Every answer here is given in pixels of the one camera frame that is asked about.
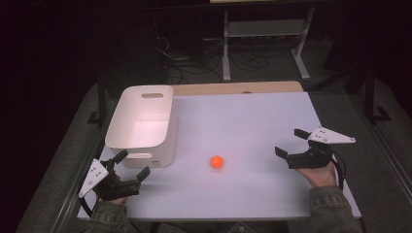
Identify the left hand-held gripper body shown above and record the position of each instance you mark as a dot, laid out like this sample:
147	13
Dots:
111	189

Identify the grey bracket with screws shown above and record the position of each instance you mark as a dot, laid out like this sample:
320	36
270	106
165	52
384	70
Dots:
241	228

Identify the black metal stand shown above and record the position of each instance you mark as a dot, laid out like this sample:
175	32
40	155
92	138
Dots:
370	97
102	100

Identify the white plastic bin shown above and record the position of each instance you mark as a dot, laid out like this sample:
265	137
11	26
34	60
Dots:
142	129

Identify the person's left hand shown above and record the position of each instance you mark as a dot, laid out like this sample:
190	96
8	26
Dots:
115	201

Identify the orange ball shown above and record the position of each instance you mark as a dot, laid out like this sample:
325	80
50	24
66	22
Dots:
217	161

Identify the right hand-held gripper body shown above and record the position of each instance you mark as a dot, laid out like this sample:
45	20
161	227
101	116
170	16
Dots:
311	158

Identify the person's right hand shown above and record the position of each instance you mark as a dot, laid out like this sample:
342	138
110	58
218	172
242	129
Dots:
320	177

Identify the white metal desk frame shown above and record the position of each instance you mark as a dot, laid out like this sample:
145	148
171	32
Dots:
259	28

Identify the white board sheet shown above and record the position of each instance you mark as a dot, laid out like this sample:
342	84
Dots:
246	129

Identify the grey metal rail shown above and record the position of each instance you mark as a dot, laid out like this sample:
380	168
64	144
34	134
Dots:
388	155
74	187

